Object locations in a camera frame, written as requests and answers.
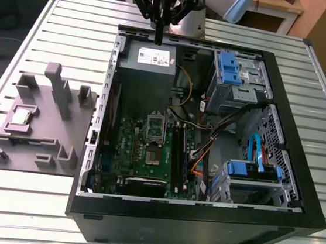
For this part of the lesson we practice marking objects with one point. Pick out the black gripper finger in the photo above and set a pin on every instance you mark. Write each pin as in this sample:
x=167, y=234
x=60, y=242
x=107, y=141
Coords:
x=181, y=12
x=141, y=1

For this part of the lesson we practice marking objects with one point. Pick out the silver CPU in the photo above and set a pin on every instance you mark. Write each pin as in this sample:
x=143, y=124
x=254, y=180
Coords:
x=21, y=116

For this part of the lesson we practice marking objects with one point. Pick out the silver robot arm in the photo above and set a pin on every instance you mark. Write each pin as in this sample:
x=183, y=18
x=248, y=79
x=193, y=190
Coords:
x=192, y=22

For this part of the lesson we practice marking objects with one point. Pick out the CPU socket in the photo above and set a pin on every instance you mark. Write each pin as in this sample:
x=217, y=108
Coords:
x=154, y=155

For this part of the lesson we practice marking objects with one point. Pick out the grey power supply unit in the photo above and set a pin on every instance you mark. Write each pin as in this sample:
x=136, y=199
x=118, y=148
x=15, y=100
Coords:
x=143, y=84

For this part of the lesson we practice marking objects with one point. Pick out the wooden desk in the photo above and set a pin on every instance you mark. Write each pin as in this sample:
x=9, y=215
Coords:
x=282, y=6

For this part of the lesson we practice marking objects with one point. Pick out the silver optical drive cage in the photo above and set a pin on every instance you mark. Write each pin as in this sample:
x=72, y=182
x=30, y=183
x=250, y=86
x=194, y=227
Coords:
x=242, y=95

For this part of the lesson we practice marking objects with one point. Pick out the metal locking lever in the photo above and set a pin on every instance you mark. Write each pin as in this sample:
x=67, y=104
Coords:
x=165, y=134

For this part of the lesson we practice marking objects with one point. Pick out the white four-pin power socket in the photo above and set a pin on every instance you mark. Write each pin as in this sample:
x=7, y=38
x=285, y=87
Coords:
x=135, y=130

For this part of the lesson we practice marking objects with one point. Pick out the black RAM slot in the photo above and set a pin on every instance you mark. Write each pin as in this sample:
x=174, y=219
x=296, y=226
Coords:
x=172, y=158
x=180, y=159
x=176, y=158

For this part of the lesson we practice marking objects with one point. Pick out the green motherboard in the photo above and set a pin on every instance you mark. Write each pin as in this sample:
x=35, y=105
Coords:
x=125, y=165

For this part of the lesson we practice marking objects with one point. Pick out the grey parts rack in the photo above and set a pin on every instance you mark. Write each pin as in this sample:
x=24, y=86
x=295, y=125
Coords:
x=46, y=135

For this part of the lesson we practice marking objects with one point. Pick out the hard disk in blue carrier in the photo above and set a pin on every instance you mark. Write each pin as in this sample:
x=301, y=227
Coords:
x=238, y=169

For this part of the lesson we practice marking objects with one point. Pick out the black graphics card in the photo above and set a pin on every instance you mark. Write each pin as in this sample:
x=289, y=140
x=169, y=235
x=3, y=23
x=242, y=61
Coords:
x=143, y=187

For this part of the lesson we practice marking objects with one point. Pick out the bare blue RAM stick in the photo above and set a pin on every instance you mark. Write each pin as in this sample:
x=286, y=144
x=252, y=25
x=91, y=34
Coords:
x=25, y=141

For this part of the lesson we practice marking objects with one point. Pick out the silver disk bay cage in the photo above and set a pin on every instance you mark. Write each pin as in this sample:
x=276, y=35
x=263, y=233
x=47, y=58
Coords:
x=256, y=184

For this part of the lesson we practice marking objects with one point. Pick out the black PC case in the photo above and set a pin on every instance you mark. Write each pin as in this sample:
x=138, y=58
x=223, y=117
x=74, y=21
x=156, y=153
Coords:
x=198, y=229

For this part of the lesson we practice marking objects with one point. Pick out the blue plastic drive bracket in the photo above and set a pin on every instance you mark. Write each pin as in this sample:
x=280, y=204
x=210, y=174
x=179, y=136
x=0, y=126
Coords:
x=229, y=65

